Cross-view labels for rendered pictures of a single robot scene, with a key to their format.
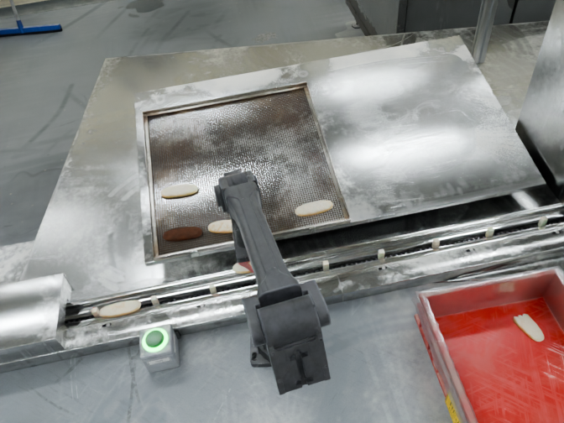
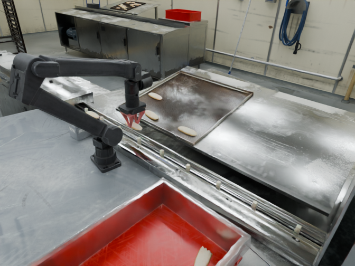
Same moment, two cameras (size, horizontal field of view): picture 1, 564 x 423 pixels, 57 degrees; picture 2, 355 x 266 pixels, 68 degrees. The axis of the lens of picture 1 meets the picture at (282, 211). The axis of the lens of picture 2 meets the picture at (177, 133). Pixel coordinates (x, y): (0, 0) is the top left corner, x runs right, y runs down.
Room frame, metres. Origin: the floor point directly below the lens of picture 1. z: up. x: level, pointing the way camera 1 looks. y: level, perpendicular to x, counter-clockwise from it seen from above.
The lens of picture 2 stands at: (0.17, -0.77, 1.48)
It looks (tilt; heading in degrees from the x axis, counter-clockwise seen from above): 31 degrees down; 46
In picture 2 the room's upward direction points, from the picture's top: 2 degrees clockwise
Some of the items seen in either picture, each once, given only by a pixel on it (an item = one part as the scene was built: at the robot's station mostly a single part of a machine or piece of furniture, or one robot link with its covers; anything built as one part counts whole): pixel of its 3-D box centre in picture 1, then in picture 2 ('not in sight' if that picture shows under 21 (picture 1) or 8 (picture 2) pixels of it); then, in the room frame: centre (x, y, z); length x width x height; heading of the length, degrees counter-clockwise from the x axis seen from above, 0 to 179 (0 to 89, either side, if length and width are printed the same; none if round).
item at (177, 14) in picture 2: not in sight; (183, 15); (3.55, 2.66, 0.93); 0.51 x 0.36 x 0.13; 99
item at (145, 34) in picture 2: not in sight; (127, 35); (3.05, 3.62, 0.51); 3.00 x 1.26 x 1.03; 95
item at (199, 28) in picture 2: not in sight; (181, 45); (3.55, 2.66, 0.44); 0.70 x 0.55 x 0.87; 95
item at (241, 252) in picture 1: (247, 232); (132, 101); (0.73, 0.08, 1.04); 0.10 x 0.07 x 0.07; 5
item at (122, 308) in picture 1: (119, 308); (92, 114); (0.70, 0.41, 0.86); 0.10 x 0.04 x 0.01; 95
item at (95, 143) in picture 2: not in sight; (105, 135); (0.58, 0.06, 0.94); 0.09 x 0.05 x 0.10; 11
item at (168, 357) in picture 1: (161, 351); (80, 131); (0.58, 0.31, 0.84); 0.08 x 0.08 x 0.11; 5
